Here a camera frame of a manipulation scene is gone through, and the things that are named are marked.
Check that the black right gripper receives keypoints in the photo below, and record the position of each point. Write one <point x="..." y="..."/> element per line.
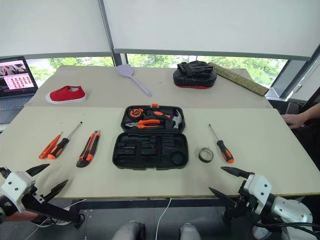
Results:
<point x="247" y="202"/>

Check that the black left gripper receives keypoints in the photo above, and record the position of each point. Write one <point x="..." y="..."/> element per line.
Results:
<point x="35" y="197"/>

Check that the orange tester screwdriver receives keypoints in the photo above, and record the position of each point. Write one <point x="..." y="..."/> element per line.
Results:
<point x="48" y="147"/>

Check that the long black orange screwdriver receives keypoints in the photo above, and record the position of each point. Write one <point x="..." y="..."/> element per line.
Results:
<point x="58" y="147"/>

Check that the short black orange screwdriver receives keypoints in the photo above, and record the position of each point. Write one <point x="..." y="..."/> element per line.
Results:
<point x="223" y="148"/>

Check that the orange black utility knife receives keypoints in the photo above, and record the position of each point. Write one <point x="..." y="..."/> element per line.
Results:
<point x="88" y="150"/>

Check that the person's bare forearm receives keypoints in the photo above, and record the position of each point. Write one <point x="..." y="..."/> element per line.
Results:
<point x="311" y="112"/>

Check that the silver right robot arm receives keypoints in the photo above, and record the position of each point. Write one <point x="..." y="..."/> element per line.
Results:
<point x="290" y="208"/>

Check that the black tool case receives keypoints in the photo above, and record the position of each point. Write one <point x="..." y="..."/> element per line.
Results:
<point x="150" y="155"/>

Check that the person's bare hand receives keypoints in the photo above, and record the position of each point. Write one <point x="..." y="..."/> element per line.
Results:
<point x="295" y="120"/>

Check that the black electrical tape roll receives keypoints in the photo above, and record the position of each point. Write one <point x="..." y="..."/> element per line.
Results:
<point x="201" y="155"/>

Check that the black white sneaker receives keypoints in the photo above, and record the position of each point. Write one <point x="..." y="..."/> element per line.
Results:
<point x="56" y="222"/>

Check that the grey rounded shape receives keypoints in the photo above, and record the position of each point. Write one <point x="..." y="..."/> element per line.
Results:
<point x="188" y="232"/>
<point x="130" y="231"/>

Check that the claw hammer orange black grip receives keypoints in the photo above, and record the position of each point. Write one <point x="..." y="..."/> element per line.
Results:
<point x="178" y="120"/>

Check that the red canvas shoe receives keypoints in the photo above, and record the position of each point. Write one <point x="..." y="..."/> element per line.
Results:
<point x="63" y="96"/>

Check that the person in black clothes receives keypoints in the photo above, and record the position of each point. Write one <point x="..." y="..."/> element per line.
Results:
<point x="310" y="145"/>

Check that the green rolled mat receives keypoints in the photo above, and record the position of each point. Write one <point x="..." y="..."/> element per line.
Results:
<point x="240" y="80"/>

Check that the open laptop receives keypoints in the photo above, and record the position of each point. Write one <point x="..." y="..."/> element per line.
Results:
<point x="16" y="77"/>

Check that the orange black tape measure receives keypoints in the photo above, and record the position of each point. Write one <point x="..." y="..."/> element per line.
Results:
<point x="135" y="113"/>

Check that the black red boxing pad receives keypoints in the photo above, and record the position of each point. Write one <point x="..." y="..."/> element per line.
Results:
<point x="193" y="76"/>

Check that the lilac plastic spatula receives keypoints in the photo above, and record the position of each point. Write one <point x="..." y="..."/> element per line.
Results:
<point x="126" y="70"/>

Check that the grey window pillar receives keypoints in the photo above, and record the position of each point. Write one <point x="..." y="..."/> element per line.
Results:
<point x="116" y="58"/>

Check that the white roller blind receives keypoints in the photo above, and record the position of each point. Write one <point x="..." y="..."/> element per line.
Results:
<point x="50" y="25"/>
<point x="212" y="25"/>

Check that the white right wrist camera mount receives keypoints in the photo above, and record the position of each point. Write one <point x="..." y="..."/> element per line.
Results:
<point x="260" y="188"/>

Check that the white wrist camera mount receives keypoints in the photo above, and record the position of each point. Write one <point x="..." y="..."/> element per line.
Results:
<point x="260" y="188"/>
<point x="15" y="186"/>

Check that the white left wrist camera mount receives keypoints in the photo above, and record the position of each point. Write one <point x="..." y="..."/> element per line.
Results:
<point x="15" y="186"/>

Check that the black metal table frame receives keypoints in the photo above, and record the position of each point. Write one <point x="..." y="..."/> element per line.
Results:
<point x="140" y="203"/>

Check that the grey window side frame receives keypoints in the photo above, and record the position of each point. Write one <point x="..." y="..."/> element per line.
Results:
<point x="287" y="80"/>

